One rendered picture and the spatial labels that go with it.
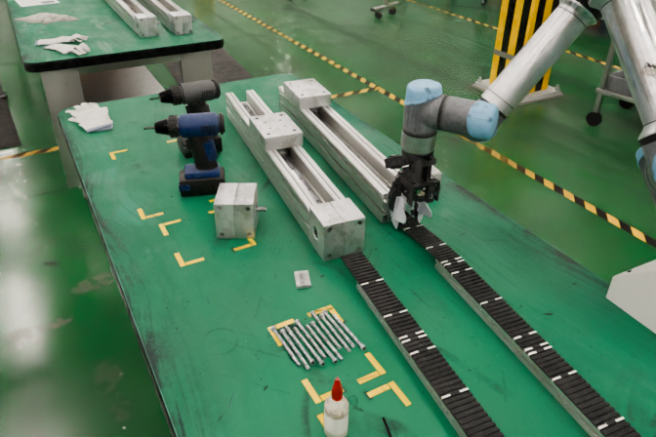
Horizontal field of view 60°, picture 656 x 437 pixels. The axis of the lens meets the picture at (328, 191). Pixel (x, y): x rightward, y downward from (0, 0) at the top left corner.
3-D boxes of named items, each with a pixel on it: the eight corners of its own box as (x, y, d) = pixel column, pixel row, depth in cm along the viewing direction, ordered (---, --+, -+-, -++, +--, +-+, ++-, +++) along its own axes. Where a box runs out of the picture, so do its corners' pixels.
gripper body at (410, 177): (409, 210, 127) (414, 162, 121) (390, 191, 134) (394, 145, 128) (438, 203, 130) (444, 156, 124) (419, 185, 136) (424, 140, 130)
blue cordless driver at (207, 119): (230, 194, 151) (224, 118, 140) (153, 201, 148) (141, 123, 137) (228, 180, 158) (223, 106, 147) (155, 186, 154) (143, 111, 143)
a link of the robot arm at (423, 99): (439, 93, 114) (399, 85, 117) (433, 142, 119) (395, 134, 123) (451, 81, 120) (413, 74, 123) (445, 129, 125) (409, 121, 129)
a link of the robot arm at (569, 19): (601, -49, 124) (452, 125, 137) (602, -71, 114) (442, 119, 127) (646, -20, 121) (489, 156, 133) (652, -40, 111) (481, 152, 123)
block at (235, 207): (265, 238, 134) (264, 204, 129) (217, 238, 133) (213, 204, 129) (267, 216, 142) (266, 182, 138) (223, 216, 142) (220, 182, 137)
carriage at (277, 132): (303, 154, 160) (303, 132, 156) (266, 160, 156) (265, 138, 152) (285, 132, 172) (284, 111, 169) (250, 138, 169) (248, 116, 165)
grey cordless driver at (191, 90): (226, 151, 173) (221, 82, 162) (162, 165, 165) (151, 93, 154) (219, 141, 179) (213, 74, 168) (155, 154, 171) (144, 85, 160)
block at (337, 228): (373, 250, 130) (375, 215, 126) (323, 261, 126) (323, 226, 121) (356, 229, 138) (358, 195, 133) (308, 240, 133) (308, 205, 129)
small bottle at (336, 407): (327, 444, 87) (328, 391, 81) (321, 423, 90) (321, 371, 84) (350, 439, 88) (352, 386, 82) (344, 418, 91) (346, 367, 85)
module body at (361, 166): (416, 216, 143) (419, 186, 139) (381, 223, 140) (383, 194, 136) (305, 105, 207) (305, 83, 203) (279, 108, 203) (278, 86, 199)
